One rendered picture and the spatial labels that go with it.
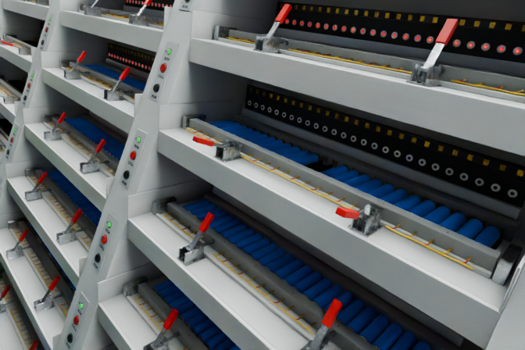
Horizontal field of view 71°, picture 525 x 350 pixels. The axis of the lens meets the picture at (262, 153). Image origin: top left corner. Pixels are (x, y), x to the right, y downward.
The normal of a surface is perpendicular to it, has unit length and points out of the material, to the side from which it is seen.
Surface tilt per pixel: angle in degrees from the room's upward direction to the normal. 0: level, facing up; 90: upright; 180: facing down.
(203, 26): 90
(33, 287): 19
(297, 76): 109
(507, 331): 90
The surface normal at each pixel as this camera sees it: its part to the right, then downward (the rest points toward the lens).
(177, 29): -0.62, -0.16
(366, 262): -0.70, 0.15
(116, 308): 0.14, -0.94
